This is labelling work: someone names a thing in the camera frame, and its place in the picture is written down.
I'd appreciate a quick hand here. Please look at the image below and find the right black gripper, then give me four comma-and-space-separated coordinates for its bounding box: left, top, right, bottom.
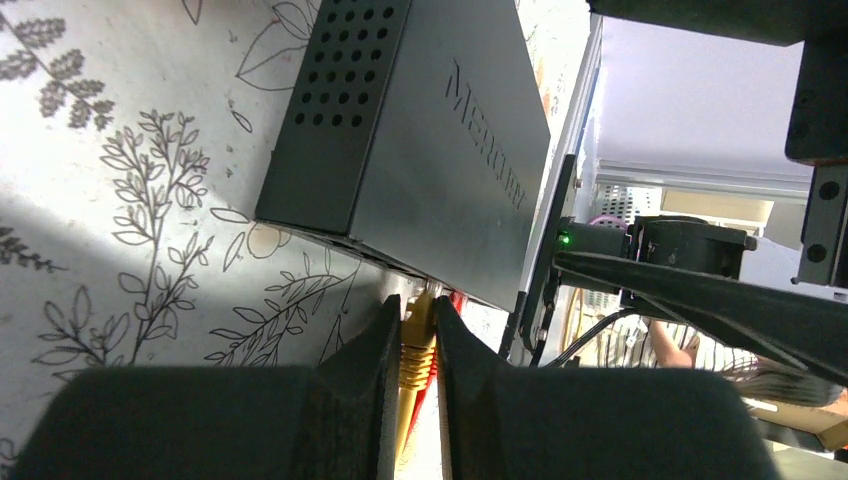
589, 1, 847, 287

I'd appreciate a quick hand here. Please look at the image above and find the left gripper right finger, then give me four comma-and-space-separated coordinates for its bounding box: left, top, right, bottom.
433, 297, 779, 479

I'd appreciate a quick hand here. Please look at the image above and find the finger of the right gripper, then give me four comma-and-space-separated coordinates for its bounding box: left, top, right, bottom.
553, 252, 847, 385

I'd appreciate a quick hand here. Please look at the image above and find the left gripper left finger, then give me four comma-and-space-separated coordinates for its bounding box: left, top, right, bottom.
11, 295, 401, 479

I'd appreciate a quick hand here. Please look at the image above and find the yellow ethernet cable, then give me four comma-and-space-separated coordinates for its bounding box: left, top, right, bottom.
394, 291, 439, 480

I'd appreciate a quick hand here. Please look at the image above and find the black network switch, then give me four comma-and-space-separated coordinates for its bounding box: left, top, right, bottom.
255, 0, 550, 310

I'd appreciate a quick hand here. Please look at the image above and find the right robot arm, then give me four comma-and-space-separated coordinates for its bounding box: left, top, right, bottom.
553, 1, 847, 385

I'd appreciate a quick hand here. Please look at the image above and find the red ethernet cable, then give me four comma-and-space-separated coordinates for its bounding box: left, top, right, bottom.
410, 291, 468, 439

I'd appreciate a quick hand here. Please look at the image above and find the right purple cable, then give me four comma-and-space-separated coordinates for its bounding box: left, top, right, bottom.
589, 213, 634, 233

